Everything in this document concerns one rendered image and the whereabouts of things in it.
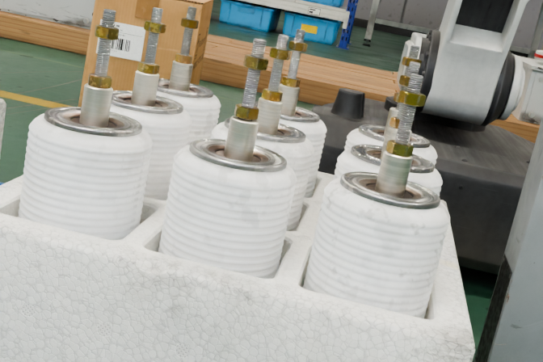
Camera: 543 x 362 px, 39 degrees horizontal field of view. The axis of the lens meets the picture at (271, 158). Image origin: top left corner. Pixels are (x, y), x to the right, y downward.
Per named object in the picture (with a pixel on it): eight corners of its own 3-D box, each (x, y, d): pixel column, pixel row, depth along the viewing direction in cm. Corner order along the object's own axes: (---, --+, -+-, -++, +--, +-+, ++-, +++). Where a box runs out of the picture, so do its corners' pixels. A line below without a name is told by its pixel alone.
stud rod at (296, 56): (291, 100, 82) (305, 30, 81) (292, 102, 81) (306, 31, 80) (281, 98, 82) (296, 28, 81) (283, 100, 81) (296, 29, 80)
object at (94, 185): (42, 372, 58) (73, 142, 54) (-18, 317, 65) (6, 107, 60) (144, 344, 65) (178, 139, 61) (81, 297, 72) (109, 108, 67)
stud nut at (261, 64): (250, 69, 57) (253, 57, 56) (237, 64, 58) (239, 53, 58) (271, 71, 58) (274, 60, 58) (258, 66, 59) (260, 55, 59)
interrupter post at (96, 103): (88, 131, 59) (94, 89, 59) (71, 123, 61) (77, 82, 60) (114, 131, 61) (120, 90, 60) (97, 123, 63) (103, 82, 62)
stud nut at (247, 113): (242, 119, 57) (243, 108, 57) (229, 113, 59) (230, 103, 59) (262, 120, 59) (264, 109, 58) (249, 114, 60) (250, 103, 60)
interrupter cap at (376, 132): (379, 128, 86) (380, 123, 86) (440, 148, 82) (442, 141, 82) (344, 132, 80) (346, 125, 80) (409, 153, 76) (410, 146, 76)
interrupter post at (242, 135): (225, 162, 58) (233, 120, 57) (219, 154, 60) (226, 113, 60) (255, 166, 59) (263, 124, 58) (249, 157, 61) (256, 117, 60)
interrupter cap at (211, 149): (196, 168, 55) (198, 158, 55) (182, 141, 62) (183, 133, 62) (296, 180, 57) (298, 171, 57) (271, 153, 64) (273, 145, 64)
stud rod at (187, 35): (178, 77, 83) (189, 6, 81) (174, 75, 84) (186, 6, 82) (186, 78, 83) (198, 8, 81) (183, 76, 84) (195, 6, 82)
